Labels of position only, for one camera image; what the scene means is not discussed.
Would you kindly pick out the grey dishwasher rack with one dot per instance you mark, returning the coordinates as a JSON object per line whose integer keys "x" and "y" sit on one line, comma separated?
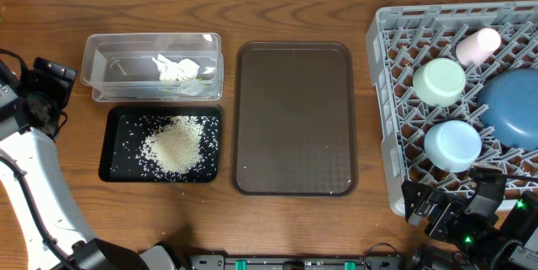
{"x": 402, "y": 39}

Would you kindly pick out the light blue small bowl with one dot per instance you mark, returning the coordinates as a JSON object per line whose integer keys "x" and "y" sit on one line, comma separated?
{"x": 453, "y": 146}

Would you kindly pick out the clear plastic bin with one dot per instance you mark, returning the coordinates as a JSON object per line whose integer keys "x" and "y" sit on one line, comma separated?
{"x": 119, "y": 67}

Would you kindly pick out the black plastic tray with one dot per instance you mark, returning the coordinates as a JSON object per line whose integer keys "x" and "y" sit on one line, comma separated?
{"x": 111, "y": 131}

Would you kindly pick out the white pink cup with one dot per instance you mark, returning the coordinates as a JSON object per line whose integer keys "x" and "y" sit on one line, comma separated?
{"x": 478, "y": 47}

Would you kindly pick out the dark blue plate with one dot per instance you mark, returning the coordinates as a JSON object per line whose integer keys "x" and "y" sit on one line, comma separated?
{"x": 511, "y": 98}

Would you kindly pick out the yellow green snack wrapper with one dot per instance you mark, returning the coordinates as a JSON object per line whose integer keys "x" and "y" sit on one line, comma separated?
{"x": 191, "y": 88}

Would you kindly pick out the mint green bowl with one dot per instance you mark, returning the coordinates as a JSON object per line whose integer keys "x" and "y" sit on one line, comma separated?
{"x": 439, "y": 82}

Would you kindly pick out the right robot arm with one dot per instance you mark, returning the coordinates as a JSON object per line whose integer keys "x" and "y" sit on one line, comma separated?
{"x": 512, "y": 246}

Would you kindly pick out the white napkin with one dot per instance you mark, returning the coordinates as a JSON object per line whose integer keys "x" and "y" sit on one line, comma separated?
{"x": 169, "y": 71}

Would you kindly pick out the pile of white rice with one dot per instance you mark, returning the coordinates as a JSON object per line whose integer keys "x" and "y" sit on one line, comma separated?
{"x": 156, "y": 148}

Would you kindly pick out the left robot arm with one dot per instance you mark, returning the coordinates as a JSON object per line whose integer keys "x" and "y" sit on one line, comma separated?
{"x": 55, "y": 232}

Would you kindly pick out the brown serving tray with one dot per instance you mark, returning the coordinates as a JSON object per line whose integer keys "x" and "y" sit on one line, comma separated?
{"x": 295, "y": 129}

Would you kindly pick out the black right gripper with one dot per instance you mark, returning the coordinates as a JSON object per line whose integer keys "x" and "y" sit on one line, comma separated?
{"x": 440, "y": 217}

